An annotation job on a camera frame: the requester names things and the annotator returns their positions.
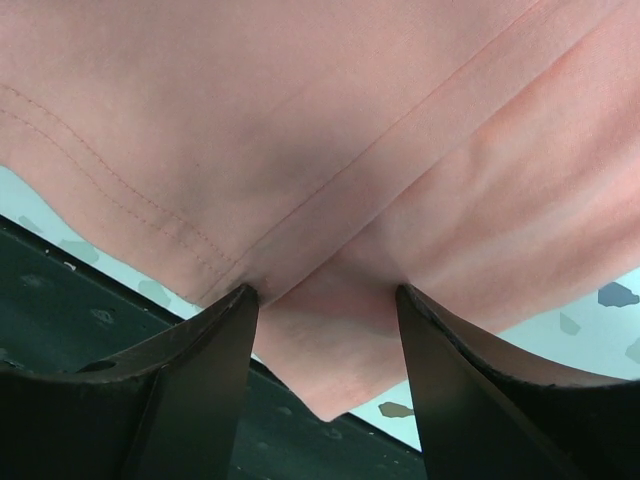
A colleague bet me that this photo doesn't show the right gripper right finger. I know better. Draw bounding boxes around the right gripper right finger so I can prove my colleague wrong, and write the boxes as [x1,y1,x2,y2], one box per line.
[395,285,639,479]

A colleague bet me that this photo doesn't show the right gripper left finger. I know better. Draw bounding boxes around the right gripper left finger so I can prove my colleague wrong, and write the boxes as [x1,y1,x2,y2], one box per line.
[1,285,259,479]

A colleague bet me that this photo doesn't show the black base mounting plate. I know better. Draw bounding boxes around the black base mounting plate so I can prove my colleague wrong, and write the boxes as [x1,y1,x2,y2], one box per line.
[1,219,425,479]

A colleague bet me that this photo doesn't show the salmon pink t shirt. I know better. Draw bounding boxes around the salmon pink t shirt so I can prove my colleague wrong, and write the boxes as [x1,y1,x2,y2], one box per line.
[1,1,639,421]

